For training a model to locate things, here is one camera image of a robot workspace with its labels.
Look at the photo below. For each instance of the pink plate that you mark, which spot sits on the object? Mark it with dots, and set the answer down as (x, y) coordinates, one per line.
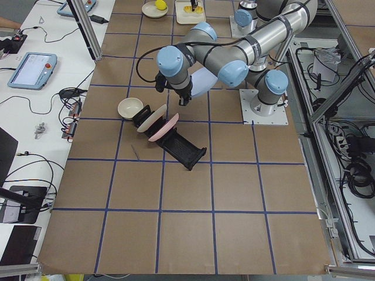
(165, 129)

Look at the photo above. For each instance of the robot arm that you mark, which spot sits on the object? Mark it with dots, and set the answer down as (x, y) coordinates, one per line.
(277, 20)

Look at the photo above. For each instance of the black dish rack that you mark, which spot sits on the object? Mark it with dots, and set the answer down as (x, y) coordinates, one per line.
(175, 144)

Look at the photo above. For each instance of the cream plate in rack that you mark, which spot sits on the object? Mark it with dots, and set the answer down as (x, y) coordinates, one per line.
(152, 119)

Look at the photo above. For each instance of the cream bowl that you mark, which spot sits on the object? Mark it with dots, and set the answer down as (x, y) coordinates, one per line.
(129, 107)

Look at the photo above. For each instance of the white paper bag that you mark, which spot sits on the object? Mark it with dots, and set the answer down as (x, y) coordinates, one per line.
(326, 63)

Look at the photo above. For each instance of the aluminium frame post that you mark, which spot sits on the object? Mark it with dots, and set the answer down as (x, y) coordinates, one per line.
(84, 23)

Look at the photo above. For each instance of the orange striped bread loaf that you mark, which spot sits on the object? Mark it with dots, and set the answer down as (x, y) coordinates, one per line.
(197, 10)

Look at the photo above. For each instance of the white plate under lemon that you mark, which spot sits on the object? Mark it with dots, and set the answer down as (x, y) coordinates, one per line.
(149, 9)

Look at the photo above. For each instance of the blue plate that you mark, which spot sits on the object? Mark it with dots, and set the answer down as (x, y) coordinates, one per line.
(202, 80)

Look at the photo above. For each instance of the white rectangular tray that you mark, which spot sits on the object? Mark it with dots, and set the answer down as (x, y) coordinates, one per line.
(188, 18)

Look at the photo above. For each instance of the black laptop computer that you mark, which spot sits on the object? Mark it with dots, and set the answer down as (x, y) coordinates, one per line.
(20, 208)

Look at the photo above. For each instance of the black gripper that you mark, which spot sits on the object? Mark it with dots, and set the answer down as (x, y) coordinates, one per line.
(193, 3)
(184, 92)

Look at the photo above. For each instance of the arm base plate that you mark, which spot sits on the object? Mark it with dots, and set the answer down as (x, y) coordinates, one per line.
(236, 30)
(254, 112)

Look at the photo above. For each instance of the yellow lemon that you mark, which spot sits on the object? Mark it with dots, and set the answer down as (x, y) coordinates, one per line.
(161, 5)

